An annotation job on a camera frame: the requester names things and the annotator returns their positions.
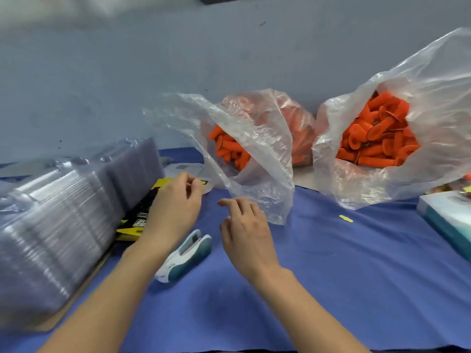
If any person's left hand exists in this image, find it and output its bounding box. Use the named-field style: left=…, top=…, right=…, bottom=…
left=136, top=173, right=206, bottom=251

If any person's right hand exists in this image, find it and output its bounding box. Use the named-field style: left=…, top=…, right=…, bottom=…
left=217, top=198, right=282, bottom=285

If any teal hand stapler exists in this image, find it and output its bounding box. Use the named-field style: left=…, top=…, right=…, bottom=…
left=155, top=229, right=213, bottom=284

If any stack of clear blister shells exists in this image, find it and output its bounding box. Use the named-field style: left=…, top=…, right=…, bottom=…
left=0, top=138, right=164, bottom=324

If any person's right forearm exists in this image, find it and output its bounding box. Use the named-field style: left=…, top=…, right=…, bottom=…
left=254, top=267, right=369, bottom=353

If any person's left forearm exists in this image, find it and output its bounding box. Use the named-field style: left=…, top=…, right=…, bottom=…
left=40, top=242, right=178, bottom=353

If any stack of yellow black cards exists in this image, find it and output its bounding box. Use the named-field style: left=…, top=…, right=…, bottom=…
left=115, top=177, right=194, bottom=241

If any white printed paper sheet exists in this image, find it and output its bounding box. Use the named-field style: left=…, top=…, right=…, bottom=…
left=163, top=163, right=214, bottom=194

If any teal white cardboard box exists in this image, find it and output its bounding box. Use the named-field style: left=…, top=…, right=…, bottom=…
left=417, top=191, right=471, bottom=262

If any large clear plastic bag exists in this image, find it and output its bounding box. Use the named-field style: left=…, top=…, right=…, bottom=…
left=313, top=29, right=471, bottom=210

